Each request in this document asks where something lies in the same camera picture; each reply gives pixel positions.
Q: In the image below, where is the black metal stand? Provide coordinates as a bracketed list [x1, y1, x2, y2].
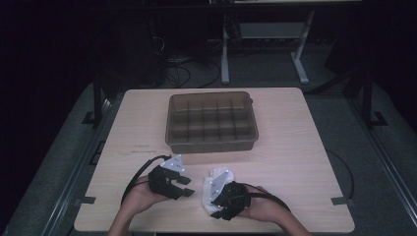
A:
[82, 72, 105, 128]
[362, 70, 388, 128]

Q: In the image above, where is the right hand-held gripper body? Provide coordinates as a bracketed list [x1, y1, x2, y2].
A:
[209, 169, 252, 220]

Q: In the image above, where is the brown divided storage box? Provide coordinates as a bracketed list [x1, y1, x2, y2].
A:
[164, 90, 260, 155]

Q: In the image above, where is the person's right hand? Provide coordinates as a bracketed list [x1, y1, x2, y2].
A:
[237, 186, 285, 226]

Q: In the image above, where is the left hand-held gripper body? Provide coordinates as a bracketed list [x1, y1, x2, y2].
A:
[148, 154, 186, 201]

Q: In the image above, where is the person's left hand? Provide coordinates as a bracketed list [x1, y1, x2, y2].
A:
[126, 175, 171, 213]

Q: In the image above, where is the aluminium frame rail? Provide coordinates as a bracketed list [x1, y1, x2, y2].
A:
[348, 97, 417, 219]
[41, 97, 114, 236]

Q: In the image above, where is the white-legged desk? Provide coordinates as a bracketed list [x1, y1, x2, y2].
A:
[209, 0, 362, 86]

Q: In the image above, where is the grey panel under desk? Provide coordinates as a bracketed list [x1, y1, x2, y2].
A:
[239, 22, 306, 39]

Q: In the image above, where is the bundle of floor cables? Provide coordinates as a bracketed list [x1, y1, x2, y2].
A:
[151, 35, 222, 89]

